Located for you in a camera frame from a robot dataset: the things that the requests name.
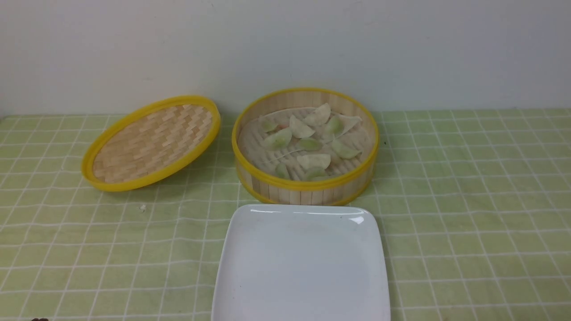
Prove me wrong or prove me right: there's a white square plate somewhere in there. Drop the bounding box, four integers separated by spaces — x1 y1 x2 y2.
211 204 391 321

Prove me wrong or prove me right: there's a green checkered tablecloth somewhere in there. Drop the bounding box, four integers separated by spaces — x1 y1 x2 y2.
0 109 571 321

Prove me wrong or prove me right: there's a white steamer liner paper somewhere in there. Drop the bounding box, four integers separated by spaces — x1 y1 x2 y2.
237 107 374 181

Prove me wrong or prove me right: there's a green dumpling bottom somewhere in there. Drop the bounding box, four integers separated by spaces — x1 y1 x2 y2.
303 167 330 181

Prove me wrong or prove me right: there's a pale dumpling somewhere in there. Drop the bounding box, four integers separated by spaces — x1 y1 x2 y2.
302 103 331 127
296 154 331 170
289 115 315 139

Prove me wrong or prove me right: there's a small green dumpling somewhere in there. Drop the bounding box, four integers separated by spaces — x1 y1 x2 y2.
274 163 291 180
260 119 279 133

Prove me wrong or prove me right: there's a yellow rimmed bamboo steamer basket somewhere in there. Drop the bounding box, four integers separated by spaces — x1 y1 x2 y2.
231 87 380 206

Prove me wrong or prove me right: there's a small green dumpling lower left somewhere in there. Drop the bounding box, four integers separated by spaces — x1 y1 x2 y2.
274 163 291 180

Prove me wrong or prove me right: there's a pale dumpling lower centre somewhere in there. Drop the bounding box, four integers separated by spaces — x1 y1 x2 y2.
296 154 331 170

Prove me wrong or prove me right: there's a small green dumpling top left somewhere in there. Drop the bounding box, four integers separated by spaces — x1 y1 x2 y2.
260 119 279 133

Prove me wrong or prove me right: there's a yellow rimmed bamboo steamer lid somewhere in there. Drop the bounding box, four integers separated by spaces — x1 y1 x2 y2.
81 95 222 192

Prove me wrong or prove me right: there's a pale dumpling centre top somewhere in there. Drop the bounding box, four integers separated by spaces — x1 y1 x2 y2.
289 115 315 139

